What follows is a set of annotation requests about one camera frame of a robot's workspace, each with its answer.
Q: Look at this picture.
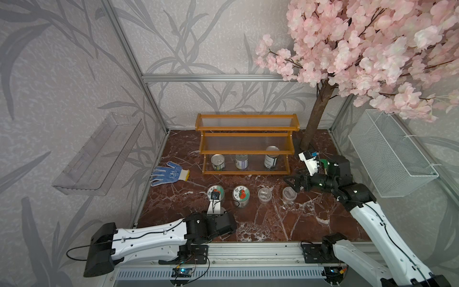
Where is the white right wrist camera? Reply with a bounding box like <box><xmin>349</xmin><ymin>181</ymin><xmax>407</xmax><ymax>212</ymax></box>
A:
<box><xmin>298</xmin><ymin>151</ymin><xmax>320</xmax><ymax>176</ymax></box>

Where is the white mesh wire basket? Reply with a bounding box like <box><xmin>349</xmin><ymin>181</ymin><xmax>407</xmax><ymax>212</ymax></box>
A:
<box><xmin>349</xmin><ymin>110</ymin><xmax>439</xmax><ymax>198</ymax></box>

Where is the blue dotted work glove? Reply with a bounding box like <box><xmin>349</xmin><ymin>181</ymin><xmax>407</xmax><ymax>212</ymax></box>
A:
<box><xmin>150</xmin><ymin>161</ymin><xmax>190</xmax><ymax>187</ymax></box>

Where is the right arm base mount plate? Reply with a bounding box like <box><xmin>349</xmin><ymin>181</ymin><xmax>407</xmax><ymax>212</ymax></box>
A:
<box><xmin>300</xmin><ymin>242</ymin><xmax>340</xmax><ymax>264</ymax></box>

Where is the green corn seed can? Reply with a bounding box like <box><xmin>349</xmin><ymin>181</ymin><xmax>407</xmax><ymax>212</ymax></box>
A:
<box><xmin>210</xmin><ymin>154</ymin><xmax>225</xmax><ymax>171</ymax></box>

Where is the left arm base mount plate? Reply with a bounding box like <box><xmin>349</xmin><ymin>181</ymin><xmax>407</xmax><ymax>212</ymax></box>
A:
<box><xmin>158</xmin><ymin>245</ymin><xmax>209</xmax><ymax>265</ymax></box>

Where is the artificial cherry blossom tree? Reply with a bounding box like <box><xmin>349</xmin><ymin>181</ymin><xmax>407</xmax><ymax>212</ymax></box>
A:
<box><xmin>255</xmin><ymin>1</ymin><xmax>459</xmax><ymax>150</ymax></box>

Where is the clear jar red label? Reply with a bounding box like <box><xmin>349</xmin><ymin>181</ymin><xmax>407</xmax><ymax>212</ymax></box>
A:
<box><xmin>282</xmin><ymin>187</ymin><xmax>298</xmax><ymax>203</ymax></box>
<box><xmin>258</xmin><ymin>187</ymin><xmax>273</xmax><ymax>203</ymax></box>

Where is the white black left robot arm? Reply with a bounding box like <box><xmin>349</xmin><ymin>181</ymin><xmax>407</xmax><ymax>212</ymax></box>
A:
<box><xmin>83</xmin><ymin>213</ymin><xmax>237</xmax><ymax>277</ymax></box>

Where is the tomato label seed jar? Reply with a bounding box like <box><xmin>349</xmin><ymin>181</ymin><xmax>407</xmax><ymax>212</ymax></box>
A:
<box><xmin>207</xmin><ymin>185</ymin><xmax>225</xmax><ymax>203</ymax></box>
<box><xmin>233</xmin><ymin>185</ymin><xmax>251</xmax><ymax>208</ymax></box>

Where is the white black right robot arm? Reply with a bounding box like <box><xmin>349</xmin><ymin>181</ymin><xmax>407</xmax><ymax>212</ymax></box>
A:
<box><xmin>284</xmin><ymin>152</ymin><xmax>450</xmax><ymax>287</ymax></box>

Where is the purple flower seed can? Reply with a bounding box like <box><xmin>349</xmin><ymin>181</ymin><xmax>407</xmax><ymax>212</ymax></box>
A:
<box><xmin>235</xmin><ymin>154</ymin><xmax>249</xmax><ymax>170</ymax></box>

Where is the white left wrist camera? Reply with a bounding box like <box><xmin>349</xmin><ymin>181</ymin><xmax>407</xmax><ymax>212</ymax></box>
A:
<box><xmin>207</xmin><ymin>189</ymin><xmax>226</xmax><ymax>215</ymax></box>

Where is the orange wooden three-tier shelf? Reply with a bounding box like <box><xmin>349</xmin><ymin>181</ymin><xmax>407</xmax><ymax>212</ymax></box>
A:
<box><xmin>196</xmin><ymin>114</ymin><xmax>300</xmax><ymax>175</ymax></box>

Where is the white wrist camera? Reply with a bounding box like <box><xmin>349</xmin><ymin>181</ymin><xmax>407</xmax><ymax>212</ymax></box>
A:
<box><xmin>298</xmin><ymin>151</ymin><xmax>320</xmax><ymax>176</ymax></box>
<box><xmin>207</xmin><ymin>189</ymin><xmax>226</xmax><ymax>215</ymax></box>

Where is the clear acrylic wall shelf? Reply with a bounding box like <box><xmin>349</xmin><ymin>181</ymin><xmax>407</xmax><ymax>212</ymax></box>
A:
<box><xmin>52</xmin><ymin>112</ymin><xmax>144</xmax><ymax>196</ymax></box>

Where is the green circuit board left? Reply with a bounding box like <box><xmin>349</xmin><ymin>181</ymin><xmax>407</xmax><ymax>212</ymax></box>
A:
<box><xmin>171</xmin><ymin>267</ymin><xmax>194</xmax><ymax>278</ymax></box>

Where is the aluminium front rail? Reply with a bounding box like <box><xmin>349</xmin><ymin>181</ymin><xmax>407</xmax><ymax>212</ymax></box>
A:
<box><xmin>103</xmin><ymin>241</ymin><xmax>384</xmax><ymax>268</ymax></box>

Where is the circuit board right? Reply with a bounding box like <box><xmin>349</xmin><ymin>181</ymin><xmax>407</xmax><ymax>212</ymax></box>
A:
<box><xmin>322</xmin><ymin>266</ymin><xmax>348</xmax><ymax>279</ymax></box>

